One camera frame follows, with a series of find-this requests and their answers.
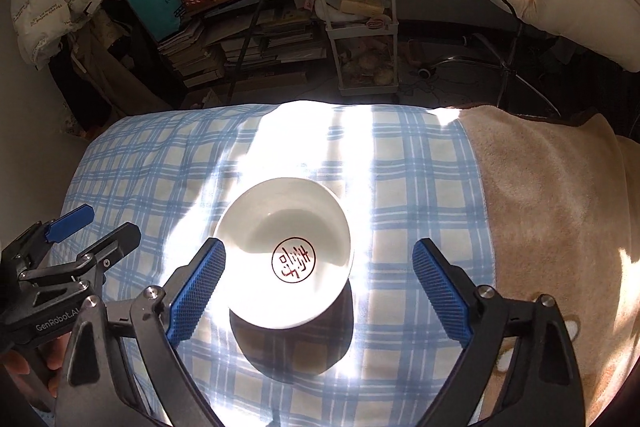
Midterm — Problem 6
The blue plaid cloth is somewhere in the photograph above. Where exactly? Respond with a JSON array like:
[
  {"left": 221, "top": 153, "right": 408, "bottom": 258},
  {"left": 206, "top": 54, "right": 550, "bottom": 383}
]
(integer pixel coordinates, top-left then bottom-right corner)
[{"left": 60, "top": 103, "right": 498, "bottom": 427}]

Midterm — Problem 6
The person's left hand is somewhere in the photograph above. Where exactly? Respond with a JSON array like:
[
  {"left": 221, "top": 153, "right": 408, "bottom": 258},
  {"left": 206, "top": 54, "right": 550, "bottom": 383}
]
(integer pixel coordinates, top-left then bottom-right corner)
[{"left": 0, "top": 336, "right": 70, "bottom": 400}]

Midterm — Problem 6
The brown fleece blanket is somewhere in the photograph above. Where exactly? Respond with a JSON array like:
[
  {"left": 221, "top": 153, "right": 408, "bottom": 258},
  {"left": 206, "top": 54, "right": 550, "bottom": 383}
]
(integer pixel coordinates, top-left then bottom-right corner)
[{"left": 457, "top": 104, "right": 633, "bottom": 427}]

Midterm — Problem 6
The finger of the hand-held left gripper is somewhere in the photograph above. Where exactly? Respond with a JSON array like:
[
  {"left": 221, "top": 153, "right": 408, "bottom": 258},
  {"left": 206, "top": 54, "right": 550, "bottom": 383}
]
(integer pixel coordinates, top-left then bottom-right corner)
[
  {"left": 20, "top": 222, "right": 142, "bottom": 288},
  {"left": 0, "top": 204, "right": 96, "bottom": 280}
]

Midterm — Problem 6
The teal bag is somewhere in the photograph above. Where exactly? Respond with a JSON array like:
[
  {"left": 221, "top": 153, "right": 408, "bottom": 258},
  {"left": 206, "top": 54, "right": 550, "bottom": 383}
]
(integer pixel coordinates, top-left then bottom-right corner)
[{"left": 125, "top": 0, "right": 188, "bottom": 44}]

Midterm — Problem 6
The white trolley cart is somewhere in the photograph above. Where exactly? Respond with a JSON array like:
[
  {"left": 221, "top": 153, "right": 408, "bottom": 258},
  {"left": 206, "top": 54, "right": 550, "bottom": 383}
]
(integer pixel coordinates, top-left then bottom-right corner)
[{"left": 306, "top": 0, "right": 401, "bottom": 96}]

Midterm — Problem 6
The dark slanted pole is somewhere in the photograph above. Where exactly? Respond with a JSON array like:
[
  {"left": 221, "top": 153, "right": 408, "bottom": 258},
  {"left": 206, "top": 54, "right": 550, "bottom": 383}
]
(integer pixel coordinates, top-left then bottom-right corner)
[{"left": 227, "top": 0, "right": 323, "bottom": 108}]

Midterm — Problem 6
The chrome chair base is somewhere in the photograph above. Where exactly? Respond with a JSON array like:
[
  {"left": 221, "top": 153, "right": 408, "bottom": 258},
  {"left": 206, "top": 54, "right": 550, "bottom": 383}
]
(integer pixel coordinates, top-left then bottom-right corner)
[{"left": 415, "top": 32, "right": 561, "bottom": 118}]

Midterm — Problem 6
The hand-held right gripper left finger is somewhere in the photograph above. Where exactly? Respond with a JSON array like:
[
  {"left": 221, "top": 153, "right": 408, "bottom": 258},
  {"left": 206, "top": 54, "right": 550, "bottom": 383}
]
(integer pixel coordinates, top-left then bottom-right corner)
[{"left": 57, "top": 238, "right": 228, "bottom": 427}]

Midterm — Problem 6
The small white bowl round mark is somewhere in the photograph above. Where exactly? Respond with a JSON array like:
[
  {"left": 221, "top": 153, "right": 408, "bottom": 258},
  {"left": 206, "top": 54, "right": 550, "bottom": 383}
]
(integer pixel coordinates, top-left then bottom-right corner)
[{"left": 212, "top": 177, "right": 356, "bottom": 332}]

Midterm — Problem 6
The stack of books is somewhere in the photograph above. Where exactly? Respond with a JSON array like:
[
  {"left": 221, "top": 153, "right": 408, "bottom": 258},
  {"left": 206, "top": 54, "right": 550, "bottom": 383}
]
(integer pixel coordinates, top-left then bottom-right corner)
[{"left": 157, "top": 9, "right": 328, "bottom": 90}]

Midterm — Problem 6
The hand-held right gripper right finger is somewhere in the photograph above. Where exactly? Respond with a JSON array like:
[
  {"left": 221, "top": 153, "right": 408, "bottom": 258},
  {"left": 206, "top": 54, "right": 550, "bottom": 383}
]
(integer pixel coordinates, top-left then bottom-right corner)
[{"left": 412, "top": 237, "right": 586, "bottom": 427}]

